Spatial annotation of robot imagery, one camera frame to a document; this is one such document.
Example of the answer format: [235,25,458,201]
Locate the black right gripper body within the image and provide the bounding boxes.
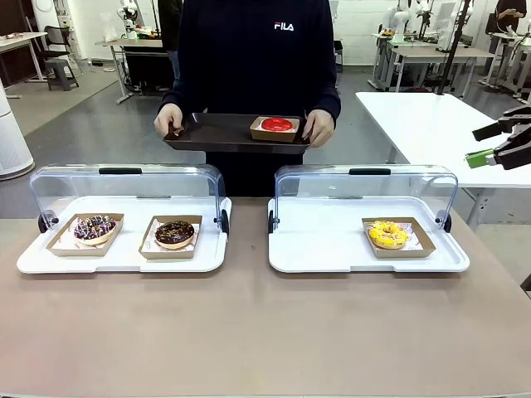
[512,122,531,165]

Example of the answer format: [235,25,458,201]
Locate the red glazed donut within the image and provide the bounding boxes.
[260,117,295,133]
[249,115,301,144]

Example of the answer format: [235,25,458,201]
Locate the dark brown serving tray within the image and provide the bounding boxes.
[162,112,312,156]

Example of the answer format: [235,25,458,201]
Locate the person right forearm black sleeve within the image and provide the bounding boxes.
[159,86,184,112]

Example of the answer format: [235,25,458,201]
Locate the person left forearm black sleeve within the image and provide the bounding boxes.
[318,78,342,125]

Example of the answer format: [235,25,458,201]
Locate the yellow glazed donut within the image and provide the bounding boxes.
[361,216,436,260]

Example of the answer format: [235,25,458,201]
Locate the background person in black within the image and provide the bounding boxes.
[485,0,528,36]

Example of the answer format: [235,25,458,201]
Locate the person torso black FILA sweatshirt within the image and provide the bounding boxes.
[159,0,342,198]

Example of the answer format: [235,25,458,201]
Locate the chocolate donut gold sprinkles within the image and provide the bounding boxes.
[154,221,196,250]

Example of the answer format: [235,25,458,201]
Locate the chocolate glazed donut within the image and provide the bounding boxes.
[139,214,203,260]

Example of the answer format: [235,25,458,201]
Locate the background person dark clothes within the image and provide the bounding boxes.
[157,0,184,82]

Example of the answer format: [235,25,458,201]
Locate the chocolate donut pink white sprinkles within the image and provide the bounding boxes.
[73,214,118,246]

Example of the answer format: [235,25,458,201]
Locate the brown cardboard donut tray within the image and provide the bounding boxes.
[45,212,125,258]

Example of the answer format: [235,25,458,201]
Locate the person left hand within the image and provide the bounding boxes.
[301,109,335,149]

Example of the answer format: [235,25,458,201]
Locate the person right hand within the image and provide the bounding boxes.
[153,103,185,138]

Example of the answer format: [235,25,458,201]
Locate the white side table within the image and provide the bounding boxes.
[355,90,531,227]

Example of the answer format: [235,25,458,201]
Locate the black stand pole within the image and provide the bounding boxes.
[437,0,475,96]

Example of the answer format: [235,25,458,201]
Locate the beige background workbench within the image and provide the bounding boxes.
[384,44,497,95]

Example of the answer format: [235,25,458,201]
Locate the clear display case lid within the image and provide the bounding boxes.
[274,164,460,234]
[28,163,228,234]

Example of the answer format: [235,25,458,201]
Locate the white display case base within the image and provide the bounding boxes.
[267,197,470,274]
[16,194,232,274]

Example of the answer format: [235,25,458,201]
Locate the grey background desk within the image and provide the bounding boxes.
[95,37,167,104]

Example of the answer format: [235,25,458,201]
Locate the grey step stool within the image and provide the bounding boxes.
[44,57,80,91]

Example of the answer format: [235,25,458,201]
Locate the black office chair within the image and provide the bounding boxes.
[42,25,76,60]

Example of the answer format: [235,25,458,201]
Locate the white cylindrical air purifier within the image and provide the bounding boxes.
[0,78,35,182]

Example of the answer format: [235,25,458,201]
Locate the white desk with wooden edge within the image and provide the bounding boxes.
[0,32,49,83]

